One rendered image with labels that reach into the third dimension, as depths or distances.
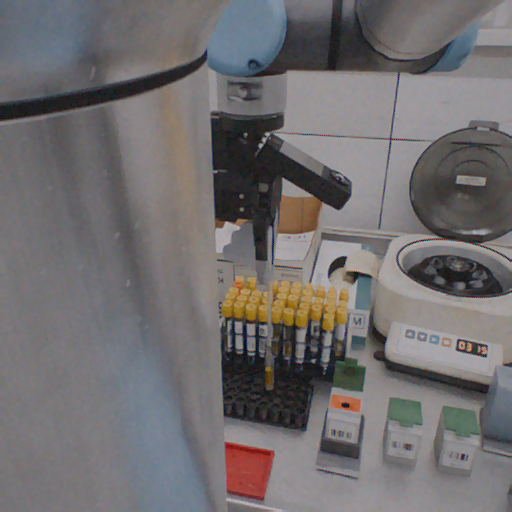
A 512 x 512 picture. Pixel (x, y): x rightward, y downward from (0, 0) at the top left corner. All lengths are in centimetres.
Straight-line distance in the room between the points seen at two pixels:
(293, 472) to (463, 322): 35
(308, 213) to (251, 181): 53
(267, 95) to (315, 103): 55
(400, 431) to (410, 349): 19
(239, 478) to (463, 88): 79
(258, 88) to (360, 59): 13
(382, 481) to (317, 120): 70
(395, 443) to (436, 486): 7
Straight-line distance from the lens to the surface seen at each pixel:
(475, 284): 90
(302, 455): 71
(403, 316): 85
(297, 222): 109
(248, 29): 40
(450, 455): 71
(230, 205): 58
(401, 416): 68
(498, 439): 78
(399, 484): 70
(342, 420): 66
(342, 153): 110
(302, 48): 42
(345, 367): 67
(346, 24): 42
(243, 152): 57
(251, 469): 69
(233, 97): 54
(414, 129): 108
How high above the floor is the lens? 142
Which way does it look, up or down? 28 degrees down
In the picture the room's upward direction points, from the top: straight up
